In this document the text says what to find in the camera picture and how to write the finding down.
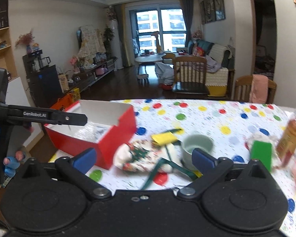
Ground green sponge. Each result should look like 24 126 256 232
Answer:
250 141 272 172

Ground yellow sponge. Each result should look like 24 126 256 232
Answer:
151 132 178 146

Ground floral fabric pouch green ribbon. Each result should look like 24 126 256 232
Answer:
113 140 198 190

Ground hand in blue glove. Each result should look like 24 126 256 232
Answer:
0 123 27 178

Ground pale green ceramic cup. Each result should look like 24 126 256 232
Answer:
181 134 214 171

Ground red cardboard box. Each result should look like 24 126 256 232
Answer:
44 100 137 170

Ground black coffee machine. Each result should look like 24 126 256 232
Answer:
22 49 51 75

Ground orange gift bag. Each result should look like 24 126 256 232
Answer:
51 88 81 111

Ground wooden bookshelf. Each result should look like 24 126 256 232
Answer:
0 0 18 80

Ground polka dot tablecloth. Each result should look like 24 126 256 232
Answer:
48 98 296 237

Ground orange tea bottle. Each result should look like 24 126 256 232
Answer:
276 110 296 167

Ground low tv console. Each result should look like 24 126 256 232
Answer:
64 59 115 94

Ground pink towel on chair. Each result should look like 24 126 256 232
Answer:
249 74 269 104

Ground wooden chair at table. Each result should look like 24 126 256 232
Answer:
234 75 277 104

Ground wooden chair black seat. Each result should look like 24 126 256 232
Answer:
172 56 210 96

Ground grey laundry bundle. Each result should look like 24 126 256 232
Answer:
155 62 174 85

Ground sofa with cream throw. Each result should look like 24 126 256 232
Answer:
178 40 235 99

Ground small wooden stool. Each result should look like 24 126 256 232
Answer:
137 74 149 85

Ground floral dress on stand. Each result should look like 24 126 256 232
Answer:
77 25 106 60

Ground round white coffee table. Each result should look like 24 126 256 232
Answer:
135 54 165 74

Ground balcony window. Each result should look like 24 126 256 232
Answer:
129 7 186 53

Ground dark framed wall pictures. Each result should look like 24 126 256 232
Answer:
200 0 226 25

